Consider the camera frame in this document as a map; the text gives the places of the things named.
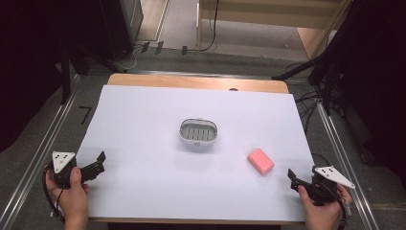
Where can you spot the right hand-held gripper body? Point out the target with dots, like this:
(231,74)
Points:
(325,183)

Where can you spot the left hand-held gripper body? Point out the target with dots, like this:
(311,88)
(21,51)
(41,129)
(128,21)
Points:
(60,161)

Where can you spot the pink soap bar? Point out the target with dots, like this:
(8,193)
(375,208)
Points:
(260,161)

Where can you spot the white grey soap dish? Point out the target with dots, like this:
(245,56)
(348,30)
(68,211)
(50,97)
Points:
(198,132)

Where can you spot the person's right hand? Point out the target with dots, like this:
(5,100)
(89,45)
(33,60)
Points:
(320,215)

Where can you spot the person's left hand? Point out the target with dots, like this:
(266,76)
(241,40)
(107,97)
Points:
(72,199)

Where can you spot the white paper sheet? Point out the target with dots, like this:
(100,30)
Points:
(159,166)

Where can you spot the black metal stand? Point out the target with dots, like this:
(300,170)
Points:
(65,80)

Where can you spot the black curtain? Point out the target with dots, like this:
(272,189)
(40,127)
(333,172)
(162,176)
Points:
(379,80)
(25,64)

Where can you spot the wooden table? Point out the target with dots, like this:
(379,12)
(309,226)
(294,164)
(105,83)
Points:
(191,82)

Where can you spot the black tape strip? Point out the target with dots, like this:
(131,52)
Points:
(159,47)
(184,50)
(145,47)

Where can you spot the black tripod stand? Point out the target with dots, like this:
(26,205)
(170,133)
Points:
(314,52)

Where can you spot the dark cabinet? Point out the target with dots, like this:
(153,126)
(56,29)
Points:
(123,25)

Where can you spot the light wooden shelf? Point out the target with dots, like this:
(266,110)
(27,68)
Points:
(265,14)

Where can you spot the metal floor rail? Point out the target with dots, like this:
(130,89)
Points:
(35,150)
(344,159)

